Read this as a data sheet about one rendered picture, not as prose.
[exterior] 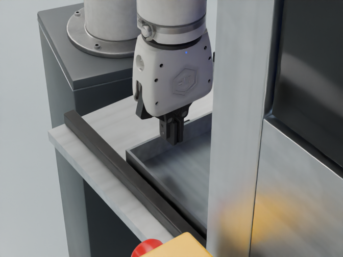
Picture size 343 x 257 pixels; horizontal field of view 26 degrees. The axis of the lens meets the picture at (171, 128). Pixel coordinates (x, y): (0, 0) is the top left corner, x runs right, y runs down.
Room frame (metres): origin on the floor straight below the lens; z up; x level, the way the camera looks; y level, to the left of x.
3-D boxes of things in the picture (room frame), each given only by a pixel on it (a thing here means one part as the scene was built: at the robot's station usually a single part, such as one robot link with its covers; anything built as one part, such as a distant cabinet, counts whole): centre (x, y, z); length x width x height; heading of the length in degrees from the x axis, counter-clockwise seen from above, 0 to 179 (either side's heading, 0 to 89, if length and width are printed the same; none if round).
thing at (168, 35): (0.78, 0.00, 1.12); 0.09 x 0.08 x 0.03; 126
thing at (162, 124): (0.77, 0.01, 0.96); 0.03 x 0.03 x 0.07; 36
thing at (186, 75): (0.78, 0.00, 1.05); 0.10 x 0.07 x 0.11; 126
